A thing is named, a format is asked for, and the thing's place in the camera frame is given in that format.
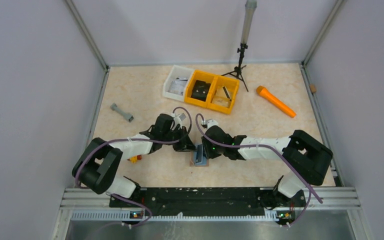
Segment black tripod with grey pole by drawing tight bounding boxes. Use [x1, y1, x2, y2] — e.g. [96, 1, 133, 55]
[222, 0, 258, 92]

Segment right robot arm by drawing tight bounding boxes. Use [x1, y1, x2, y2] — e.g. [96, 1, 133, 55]
[201, 125, 334, 203]

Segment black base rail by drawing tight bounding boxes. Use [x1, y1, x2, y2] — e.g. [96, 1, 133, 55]
[109, 187, 276, 217]

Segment small tan wall block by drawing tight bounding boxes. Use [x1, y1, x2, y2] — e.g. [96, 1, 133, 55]
[309, 83, 317, 94]

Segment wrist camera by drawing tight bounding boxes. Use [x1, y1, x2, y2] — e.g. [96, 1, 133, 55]
[171, 112, 187, 127]
[201, 119, 219, 130]

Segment yellow double plastic bin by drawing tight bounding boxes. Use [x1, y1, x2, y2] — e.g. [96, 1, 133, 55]
[184, 70, 240, 115]

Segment yellow toy car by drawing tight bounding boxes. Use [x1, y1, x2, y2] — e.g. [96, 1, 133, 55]
[128, 155, 142, 164]

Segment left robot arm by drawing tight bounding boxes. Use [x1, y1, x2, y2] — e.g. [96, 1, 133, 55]
[71, 113, 196, 199]

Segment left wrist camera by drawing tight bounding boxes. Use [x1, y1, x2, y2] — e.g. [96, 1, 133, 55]
[171, 112, 187, 127]

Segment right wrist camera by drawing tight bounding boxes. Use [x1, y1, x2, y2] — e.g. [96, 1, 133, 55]
[201, 119, 219, 130]

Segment grey dumbbell-shaped part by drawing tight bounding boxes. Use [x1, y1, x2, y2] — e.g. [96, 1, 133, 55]
[110, 103, 134, 123]

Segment black card in bin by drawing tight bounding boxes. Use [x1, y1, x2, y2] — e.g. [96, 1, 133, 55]
[191, 80, 211, 102]

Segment orange plastic cone handle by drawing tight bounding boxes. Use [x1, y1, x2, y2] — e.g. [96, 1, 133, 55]
[256, 85, 297, 118]

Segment brown leather card holder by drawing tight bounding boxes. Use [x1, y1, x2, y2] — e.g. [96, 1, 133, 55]
[189, 144, 210, 167]

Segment white plastic bin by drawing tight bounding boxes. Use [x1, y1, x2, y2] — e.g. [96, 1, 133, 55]
[162, 65, 195, 102]

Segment papers in white bin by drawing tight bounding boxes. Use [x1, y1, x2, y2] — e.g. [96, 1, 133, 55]
[168, 77, 188, 96]

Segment white cable duct strip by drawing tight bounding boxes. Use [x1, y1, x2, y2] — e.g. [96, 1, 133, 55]
[71, 210, 279, 222]

